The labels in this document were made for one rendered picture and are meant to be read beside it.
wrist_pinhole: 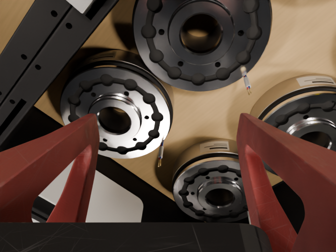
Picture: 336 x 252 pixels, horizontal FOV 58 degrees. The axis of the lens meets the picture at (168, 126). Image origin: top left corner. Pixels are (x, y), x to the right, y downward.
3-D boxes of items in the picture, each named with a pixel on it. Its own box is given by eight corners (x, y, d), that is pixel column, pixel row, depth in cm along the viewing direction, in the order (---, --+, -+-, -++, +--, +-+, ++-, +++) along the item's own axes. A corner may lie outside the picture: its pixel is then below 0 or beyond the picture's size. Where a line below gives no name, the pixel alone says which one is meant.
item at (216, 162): (213, 229, 37) (214, 233, 37) (154, 187, 33) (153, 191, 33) (285, 193, 33) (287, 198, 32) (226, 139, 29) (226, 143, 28)
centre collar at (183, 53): (198, 74, 24) (198, 78, 24) (153, 31, 23) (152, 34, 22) (248, 32, 22) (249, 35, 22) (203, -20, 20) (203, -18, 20)
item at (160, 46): (196, 109, 27) (196, 113, 26) (106, 28, 23) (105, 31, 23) (298, 31, 22) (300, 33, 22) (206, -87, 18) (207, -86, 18)
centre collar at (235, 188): (216, 214, 35) (216, 218, 34) (187, 192, 33) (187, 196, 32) (252, 195, 32) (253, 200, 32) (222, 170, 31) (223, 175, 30)
